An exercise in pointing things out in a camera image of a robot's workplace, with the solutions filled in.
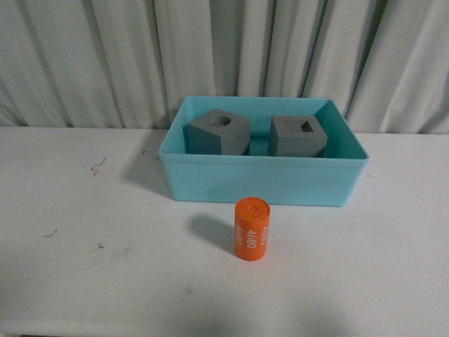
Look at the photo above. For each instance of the orange cylinder marked 4680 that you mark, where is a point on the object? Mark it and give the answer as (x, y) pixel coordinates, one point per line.
(251, 228)

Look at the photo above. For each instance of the white pleated curtain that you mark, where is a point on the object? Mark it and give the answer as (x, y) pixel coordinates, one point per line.
(130, 64)

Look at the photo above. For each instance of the light blue plastic box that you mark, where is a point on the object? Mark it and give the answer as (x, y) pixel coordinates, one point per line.
(325, 181)

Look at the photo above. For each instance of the gray cube with round hole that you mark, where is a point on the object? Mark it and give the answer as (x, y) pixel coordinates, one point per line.
(219, 132)

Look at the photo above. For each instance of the gray cube with square hole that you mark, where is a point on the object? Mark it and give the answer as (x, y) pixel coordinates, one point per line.
(296, 136)

